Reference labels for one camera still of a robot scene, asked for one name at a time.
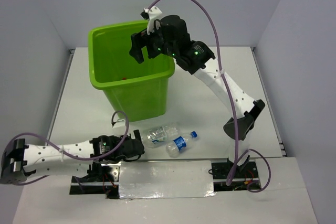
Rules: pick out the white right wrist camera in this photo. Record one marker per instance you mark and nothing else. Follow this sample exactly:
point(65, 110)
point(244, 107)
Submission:
point(151, 15)

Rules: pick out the silver foil sheet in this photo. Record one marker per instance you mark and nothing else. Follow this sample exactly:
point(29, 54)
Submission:
point(171, 179)

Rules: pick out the green label clear bottle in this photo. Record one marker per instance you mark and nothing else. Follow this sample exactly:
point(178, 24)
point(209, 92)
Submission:
point(157, 136)

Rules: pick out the green plastic bin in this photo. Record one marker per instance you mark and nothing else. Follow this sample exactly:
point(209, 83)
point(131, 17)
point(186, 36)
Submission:
point(143, 95)

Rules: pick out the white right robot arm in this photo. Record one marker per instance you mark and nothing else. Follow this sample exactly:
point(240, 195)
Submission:
point(202, 63)

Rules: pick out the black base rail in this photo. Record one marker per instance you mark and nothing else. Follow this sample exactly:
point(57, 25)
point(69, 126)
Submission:
point(108, 184)

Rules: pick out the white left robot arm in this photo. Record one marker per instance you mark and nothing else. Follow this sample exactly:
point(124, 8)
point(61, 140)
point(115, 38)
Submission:
point(21, 161)

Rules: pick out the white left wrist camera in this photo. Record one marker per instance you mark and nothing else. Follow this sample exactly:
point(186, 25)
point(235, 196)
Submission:
point(118, 123)

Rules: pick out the blue label bottle blue cap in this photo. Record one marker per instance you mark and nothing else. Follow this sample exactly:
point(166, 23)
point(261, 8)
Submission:
point(180, 144)

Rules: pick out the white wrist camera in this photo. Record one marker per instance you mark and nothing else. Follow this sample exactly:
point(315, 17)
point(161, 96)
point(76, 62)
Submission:
point(151, 15)
point(118, 123)

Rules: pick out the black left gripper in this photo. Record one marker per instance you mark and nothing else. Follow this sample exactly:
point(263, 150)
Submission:
point(118, 138)

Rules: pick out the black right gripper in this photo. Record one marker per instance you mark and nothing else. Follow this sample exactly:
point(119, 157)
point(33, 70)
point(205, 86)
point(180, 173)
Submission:
point(138, 40)

